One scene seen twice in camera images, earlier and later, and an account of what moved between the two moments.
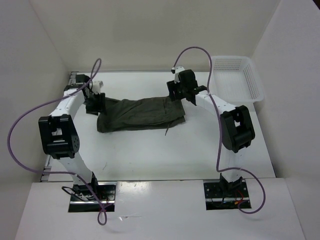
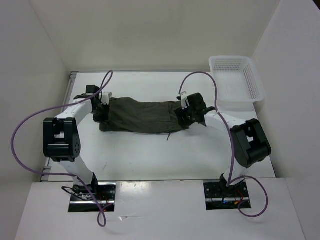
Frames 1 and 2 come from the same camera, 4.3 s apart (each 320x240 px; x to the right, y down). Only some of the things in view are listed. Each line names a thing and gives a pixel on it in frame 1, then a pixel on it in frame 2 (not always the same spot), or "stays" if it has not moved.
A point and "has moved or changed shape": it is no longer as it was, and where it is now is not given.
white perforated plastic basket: [235, 80] stays
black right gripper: [172, 87] -> [180, 113]
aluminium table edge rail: [71, 81] stays
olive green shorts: [140, 113] has moved or changed shape
